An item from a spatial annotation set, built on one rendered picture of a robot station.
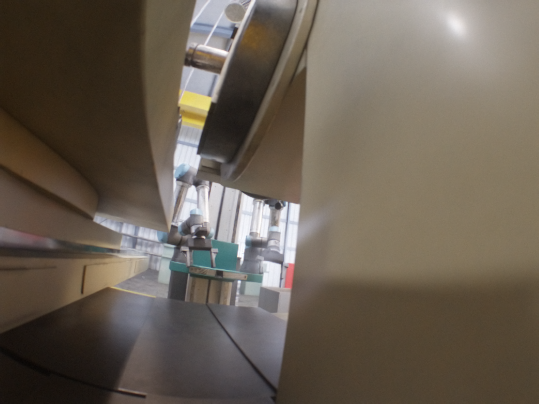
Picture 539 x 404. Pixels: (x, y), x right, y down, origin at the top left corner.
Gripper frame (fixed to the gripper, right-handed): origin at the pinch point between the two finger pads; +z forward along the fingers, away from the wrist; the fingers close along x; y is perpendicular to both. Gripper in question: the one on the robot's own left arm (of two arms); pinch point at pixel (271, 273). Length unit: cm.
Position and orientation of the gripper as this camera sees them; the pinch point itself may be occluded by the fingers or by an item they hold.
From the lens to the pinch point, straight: 133.8
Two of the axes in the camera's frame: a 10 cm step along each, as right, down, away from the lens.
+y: 4.1, -5.8, -7.0
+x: 9.1, 3.3, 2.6
